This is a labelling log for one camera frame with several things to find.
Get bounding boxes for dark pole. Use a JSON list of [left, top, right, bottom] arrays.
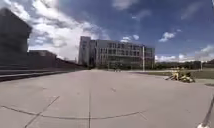
[[196, 78, 214, 128]]

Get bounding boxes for yellow vehicle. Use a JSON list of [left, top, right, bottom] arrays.
[[164, 67, 196, 84]]

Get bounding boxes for low dark building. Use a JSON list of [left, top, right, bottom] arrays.
[[27, 49, 58, 68]]

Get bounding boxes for row of trees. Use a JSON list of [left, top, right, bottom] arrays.
[[154, 58, 214, 71]]

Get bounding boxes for dark stone steps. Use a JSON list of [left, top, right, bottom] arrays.
[[0, 63, 86, 84]]

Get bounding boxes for grass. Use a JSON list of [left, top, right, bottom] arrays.
[[141, 68, 214, 80]]

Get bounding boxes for pale concrete slab plaza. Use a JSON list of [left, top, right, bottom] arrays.
[[0, 69, 214, 128]]

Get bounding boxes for grey glass-fronted building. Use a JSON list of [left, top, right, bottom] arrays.
[[77, 35, 156, 70]]

